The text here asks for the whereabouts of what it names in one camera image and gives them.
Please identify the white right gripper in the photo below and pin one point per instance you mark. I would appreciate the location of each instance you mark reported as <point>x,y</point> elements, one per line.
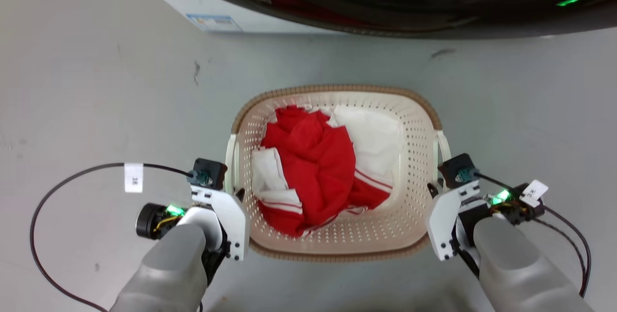
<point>446,220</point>

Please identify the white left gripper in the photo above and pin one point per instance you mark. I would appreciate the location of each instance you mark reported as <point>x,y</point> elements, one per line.
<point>226,215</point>

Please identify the beige perforated plastic laundry basket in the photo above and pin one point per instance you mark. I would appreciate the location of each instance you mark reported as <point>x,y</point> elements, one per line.
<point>414,157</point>

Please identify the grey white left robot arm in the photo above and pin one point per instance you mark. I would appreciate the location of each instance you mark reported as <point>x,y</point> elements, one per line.
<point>168,268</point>

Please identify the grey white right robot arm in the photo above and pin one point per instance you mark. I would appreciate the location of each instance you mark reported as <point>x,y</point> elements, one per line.
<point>516,264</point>

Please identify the red garment with white stripes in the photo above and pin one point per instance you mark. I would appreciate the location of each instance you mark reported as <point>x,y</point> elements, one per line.
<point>313,167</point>

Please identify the white cloth garment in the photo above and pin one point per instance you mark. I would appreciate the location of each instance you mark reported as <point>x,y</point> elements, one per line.
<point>371,138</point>

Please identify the blue white energy label sticker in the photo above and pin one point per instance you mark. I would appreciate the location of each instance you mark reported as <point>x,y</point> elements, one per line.
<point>214,21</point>

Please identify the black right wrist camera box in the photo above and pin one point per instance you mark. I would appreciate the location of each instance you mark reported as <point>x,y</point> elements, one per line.
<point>458,169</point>

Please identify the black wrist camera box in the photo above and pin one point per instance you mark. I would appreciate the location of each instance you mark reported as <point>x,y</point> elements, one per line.
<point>211,172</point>
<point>458,169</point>

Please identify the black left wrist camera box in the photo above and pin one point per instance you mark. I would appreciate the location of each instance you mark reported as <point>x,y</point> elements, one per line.
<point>211,172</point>

